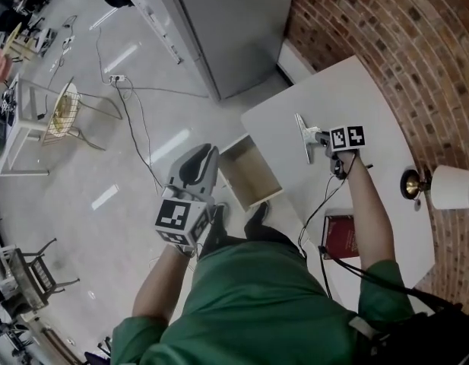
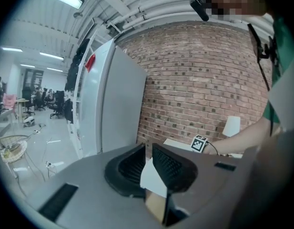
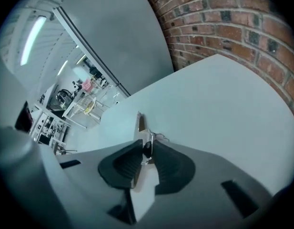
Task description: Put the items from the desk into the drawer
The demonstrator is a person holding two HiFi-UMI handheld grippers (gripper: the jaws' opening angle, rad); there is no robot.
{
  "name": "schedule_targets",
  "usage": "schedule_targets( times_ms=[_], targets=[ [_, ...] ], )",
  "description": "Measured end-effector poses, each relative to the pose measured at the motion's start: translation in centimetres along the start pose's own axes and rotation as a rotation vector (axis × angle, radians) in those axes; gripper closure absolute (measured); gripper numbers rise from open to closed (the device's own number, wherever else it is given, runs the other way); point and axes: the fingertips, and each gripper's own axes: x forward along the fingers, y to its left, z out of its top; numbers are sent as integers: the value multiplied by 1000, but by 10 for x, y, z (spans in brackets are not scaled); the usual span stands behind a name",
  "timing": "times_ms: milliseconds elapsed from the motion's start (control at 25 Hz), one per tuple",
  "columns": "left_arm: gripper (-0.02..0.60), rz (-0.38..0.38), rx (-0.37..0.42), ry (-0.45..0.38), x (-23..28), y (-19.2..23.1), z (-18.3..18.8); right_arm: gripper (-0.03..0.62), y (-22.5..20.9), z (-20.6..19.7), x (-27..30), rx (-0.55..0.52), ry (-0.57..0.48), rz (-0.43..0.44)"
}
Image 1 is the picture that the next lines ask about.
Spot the person's left forearm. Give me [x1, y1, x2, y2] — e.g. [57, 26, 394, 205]
[132, 241, 200, 329]

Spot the red hardcover book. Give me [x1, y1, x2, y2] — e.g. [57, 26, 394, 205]
[320, 214, 362, 262]

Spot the black floor cable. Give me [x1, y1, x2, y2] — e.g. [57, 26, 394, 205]
[114, 81, 165, 197]

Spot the white square table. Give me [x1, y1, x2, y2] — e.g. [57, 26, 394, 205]
[0, 72, 52, 182]

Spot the white wheeled floor machine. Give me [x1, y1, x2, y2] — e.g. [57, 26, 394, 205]
[36, 27, 59, 57]

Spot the white desk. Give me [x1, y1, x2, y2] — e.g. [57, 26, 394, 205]
[239, 54, 437, 315]

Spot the gray floor cable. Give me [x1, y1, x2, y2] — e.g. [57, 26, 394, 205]
[93, 27, 211, 99]

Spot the pile of small electronics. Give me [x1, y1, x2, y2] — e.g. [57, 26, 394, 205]
[0, 84, 19, 118]

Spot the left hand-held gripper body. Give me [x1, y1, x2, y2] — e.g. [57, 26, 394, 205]
[154, 182, 217, 248]

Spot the person's leg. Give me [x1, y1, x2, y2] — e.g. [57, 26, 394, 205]
[198, 203, 230, 261]
[243, 218, 308, 260]

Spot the person's right leg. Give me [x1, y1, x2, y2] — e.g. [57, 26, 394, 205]
[243, 218, 308, 260]

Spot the round yellow wooden table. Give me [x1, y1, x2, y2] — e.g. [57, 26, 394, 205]
[1, 22, 38, 63]

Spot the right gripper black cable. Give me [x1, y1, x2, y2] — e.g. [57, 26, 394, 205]
[297, 152, 359, 300]

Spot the person's right forearm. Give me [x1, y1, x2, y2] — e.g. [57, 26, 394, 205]
[342, 151, 397, 272]

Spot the person's shoe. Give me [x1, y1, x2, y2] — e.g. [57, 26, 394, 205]
[213, 202, 232, 227]
[246, 200, 271, 227]

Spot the tall gray metal cabinet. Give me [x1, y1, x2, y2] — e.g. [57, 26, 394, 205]
[168, 0, 298, 103]

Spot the person's left leg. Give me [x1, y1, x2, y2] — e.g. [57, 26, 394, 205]
[198, 203, 230, 261]

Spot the black metal slatted chair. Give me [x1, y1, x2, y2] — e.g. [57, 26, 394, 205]
[11, 236, 81, 312]

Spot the black shoulder bag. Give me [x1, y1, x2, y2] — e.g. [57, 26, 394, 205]
[318, 243, 469, 365]

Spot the white metal shelf rack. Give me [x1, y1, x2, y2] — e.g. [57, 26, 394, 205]
[111, 0, 204, 66]

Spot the person's green shirt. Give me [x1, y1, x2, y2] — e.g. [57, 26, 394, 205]
[109, 239, 417, 365]

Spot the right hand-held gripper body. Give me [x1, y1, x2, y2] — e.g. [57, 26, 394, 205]
[313, 125, 367, 180]

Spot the person's right shoe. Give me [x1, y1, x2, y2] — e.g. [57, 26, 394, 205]
[246, 200, 271, 227]

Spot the person's left shoe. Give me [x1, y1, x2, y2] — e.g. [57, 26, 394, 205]
[213, 202, 232, 227]

